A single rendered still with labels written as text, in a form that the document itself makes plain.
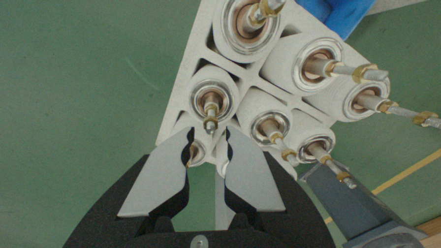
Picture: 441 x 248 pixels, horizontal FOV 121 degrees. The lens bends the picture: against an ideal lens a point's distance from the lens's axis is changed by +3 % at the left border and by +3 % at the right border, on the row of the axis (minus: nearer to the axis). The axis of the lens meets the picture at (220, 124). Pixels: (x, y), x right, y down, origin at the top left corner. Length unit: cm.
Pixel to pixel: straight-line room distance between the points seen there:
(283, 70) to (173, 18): 34
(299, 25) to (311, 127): 19
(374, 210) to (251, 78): 61
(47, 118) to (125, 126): 28
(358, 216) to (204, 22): 75
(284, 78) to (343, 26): 27
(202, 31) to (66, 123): 64
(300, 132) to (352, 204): 47
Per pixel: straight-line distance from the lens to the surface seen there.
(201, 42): 28
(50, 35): 65
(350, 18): 48
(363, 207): 73
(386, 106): 31
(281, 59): 25
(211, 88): 21
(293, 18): 31
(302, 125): 32
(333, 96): 31
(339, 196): 76
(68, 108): 73
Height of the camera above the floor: 46
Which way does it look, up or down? 61 degrees down
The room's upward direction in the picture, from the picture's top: 175 degrees clockwise
